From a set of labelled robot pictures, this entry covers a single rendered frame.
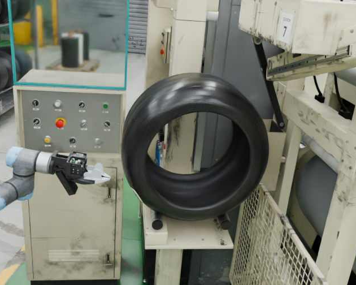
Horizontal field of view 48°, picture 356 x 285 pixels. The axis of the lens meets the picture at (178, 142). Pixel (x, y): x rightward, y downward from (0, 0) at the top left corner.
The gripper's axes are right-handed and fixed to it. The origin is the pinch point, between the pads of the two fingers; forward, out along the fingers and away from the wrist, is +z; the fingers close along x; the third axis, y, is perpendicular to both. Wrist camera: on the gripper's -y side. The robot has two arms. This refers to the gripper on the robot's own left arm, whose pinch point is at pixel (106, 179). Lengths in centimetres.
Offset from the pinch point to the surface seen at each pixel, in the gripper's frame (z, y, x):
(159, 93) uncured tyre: 12.6, 28.4, 19.4
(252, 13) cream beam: 40, 57, 41
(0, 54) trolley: -201, -132, 345
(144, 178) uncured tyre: 13.1, -0.5, 5.3
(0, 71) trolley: -182, -133, 304
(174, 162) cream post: 25, -18, 42
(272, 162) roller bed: 69, -8, 44
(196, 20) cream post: 21, 46, 56
